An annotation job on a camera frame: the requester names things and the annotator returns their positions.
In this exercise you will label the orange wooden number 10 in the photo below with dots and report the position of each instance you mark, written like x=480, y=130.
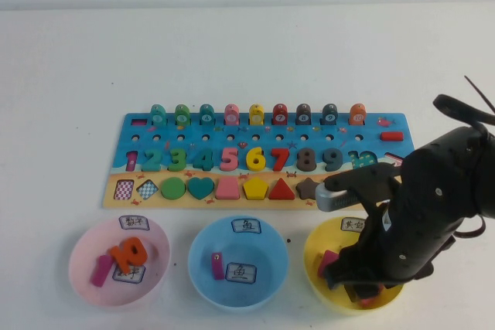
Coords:
x=120, y=256

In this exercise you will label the yellow plastic bowl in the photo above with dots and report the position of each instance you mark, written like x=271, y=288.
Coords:
x=319, y=237

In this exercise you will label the teal wooden heart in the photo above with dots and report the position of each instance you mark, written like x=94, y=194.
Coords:
x=201, y=187

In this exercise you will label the paper label reading 数字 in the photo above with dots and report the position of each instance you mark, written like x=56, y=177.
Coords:
x=135, y=275
x=133, y=223

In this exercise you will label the slate fish piece number 9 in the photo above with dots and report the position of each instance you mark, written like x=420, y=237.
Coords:
x=329, y=115

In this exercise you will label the paper label reading 其它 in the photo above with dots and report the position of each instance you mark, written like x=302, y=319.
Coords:
x=352, y=225

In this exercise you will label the green wooden circle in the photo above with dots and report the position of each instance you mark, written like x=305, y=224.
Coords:
x=173, y=188

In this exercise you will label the orange fish piece number 10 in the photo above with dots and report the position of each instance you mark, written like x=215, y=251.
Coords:
x=358, y=115

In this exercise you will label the slate wooden number 9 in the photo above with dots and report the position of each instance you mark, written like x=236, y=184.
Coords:
x=339, y=160

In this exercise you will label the paper label reading 鱼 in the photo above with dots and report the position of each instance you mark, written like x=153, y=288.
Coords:
x=241, y=273
x=246, y=225

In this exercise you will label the red wooden triangle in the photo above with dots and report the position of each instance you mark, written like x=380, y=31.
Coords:
x=282, y=192

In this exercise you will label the pink wooden greater-than sign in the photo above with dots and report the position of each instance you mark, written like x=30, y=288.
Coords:
x=396, y=158

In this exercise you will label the turquoise wooden number 2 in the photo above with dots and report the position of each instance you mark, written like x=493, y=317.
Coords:
x=154, y=167

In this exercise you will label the pink fish piece number 5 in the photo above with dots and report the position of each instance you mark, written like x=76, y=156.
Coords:
x=231, y=115

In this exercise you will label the green fish piece number 3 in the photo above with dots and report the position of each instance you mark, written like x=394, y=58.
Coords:
x=181, y=115

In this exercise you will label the brown fish piece number 8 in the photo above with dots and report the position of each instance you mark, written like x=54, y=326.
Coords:
x=304, y=115

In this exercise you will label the pink wooden trapezoid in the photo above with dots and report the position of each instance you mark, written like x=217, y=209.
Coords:
x=228, y=189

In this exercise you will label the green wooden number 3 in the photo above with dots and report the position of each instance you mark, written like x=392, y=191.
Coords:
x=182, y=158

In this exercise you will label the turquoise fish piece number 2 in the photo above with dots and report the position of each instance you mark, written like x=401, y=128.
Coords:
x=157, y=115

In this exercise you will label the red wooden number 7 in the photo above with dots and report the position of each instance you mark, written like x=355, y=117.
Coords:
x=280, y=152

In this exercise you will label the yellow wooden pentagon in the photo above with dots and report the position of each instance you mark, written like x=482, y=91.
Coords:
x=255, y=189

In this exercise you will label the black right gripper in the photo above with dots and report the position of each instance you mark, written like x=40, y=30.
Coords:
x=406, y=245

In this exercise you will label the magenta wooden number 1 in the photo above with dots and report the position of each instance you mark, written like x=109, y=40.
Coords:
x=101, y=272

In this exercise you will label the teal wooden number 4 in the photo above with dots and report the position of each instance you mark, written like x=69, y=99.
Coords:
x=208, y=160

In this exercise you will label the brown wooden number 8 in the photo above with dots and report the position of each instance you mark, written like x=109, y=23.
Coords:
x=307, y=159

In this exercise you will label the brown wooden star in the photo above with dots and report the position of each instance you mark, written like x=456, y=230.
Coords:
x=307, y=189

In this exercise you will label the magenta wooden rectangle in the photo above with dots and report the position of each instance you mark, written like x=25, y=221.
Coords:
x=328, y=260

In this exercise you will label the pink wooden number 5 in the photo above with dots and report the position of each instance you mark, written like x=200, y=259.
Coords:
x=231, y=151

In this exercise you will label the magenta fish piece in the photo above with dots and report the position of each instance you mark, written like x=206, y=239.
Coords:
x=217, y=268

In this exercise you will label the yellow fish piece number 6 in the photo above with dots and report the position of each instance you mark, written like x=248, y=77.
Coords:
x=256, y=115

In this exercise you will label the colourful wooden puzzle board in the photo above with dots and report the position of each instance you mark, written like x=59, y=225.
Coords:
x=371, y=139

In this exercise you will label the red wooden minus sign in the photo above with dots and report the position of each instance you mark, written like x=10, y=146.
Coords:
x=391, y=136

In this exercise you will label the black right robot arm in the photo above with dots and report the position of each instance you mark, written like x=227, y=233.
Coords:
x=444, y=167

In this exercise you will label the teal fish piece number 4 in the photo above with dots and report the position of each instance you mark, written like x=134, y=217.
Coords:
x=206, y=115

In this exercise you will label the red fish piece number 7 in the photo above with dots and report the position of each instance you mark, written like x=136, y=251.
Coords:
x=280, y=115

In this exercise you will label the yellow wooden number 6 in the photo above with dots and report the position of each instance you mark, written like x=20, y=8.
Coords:
x=250, y=160

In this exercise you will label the pink plastic bowl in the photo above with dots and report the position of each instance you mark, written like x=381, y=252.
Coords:
x=127, y=291

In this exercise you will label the blue plastic bowl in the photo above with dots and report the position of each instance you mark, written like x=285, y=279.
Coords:
x=239, y=299

